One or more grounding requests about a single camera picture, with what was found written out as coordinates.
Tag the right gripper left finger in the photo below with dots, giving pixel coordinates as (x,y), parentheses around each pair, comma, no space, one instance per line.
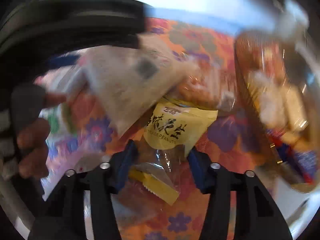
(63,215)

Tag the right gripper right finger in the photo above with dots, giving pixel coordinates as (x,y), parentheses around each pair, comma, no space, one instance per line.
(257,214)

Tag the white snack bag red patch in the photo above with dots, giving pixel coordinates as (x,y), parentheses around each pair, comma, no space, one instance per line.
(129,81)

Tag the yellow peanut snack bag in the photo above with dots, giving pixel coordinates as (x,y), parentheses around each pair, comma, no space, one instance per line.
(169,135)

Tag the person left hand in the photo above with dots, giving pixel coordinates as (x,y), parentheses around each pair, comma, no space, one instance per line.
(32,140)

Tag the floral orange table mat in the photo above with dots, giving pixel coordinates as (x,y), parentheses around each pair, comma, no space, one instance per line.
(81,128)

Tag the orange fried snack bag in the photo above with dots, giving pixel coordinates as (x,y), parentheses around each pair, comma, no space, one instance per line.
(210,87)

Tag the amber ribbed glass bowl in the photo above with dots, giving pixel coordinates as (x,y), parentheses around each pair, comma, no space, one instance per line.
(280,94)

